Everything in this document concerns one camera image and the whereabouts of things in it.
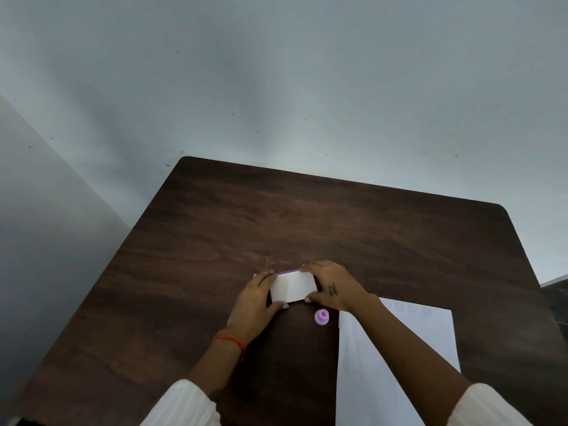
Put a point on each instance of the person's left hand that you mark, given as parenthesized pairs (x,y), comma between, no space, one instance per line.
(250,312)

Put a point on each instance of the person's right thumb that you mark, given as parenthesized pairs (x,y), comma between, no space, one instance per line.
(313,297)

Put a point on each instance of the white right sleeve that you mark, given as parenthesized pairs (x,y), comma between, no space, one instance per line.
(486,408)

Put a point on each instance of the person's left thumb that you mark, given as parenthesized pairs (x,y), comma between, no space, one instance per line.
(278,306)

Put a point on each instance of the white sleeve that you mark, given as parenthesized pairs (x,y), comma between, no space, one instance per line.
(486,408)
(182,405)

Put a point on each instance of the white paper purple edge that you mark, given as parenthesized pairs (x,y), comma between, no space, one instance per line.
(293,287)

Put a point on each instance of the white paper sheet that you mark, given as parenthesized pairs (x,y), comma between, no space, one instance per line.
(368,381)

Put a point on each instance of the small purple plastic cap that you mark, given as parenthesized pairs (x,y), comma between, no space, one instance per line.
(321,317)

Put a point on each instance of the person's left forearm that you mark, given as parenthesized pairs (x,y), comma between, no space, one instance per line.
(213,368)

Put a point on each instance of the person's right hand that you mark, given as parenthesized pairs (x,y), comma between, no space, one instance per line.
(339,290)

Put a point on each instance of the white left sleeve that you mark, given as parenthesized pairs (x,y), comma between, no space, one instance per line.
(182,405)

